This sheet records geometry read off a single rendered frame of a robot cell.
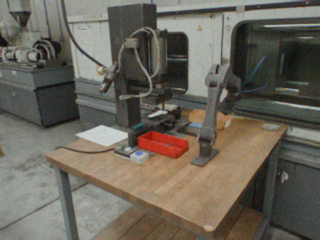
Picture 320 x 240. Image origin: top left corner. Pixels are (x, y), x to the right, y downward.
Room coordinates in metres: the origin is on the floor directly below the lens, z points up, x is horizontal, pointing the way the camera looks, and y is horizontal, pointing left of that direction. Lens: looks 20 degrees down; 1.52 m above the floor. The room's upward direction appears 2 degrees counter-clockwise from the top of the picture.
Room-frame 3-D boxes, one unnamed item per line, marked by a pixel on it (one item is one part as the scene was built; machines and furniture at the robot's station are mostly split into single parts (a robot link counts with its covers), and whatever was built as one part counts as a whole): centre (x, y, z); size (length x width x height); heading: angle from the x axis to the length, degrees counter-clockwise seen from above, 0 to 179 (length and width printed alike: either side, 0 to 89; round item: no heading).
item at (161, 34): (1.53, 0.00, 1.37); 0.11 x 0.09 x 0.30; 143
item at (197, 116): (1.64, -0.33, 0.93); 0.25 x 0.13 x 0.08; 53
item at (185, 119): (1.60, 0.05, 0.88); 0.65 x 0.50 x 0.03; 143
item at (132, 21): (1.61, 0.10, 1.44); 0.17 x 0.13 x 0.42; 53
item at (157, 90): (1.56, 0.07, 1.22); 0.26 x 0.18 x 0.30; 53
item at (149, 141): (1.27, -0.01, 0.93); 0.25 x 0.12 x 0.06; 53
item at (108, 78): (1.60, 0.30, 1.25); 0.19 x 0.07 x 0.19; 143
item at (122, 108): (1.69, 0.21, 1.28); 0.14 x 0.12 x 0.75; 143
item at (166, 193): (1.41, -0.10, 0.45); 1.12 x 0.99 x 0.90; 143
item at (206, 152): (1.16, -0.22, 0.94); 0.20 x 0.07 x 0.08; 143
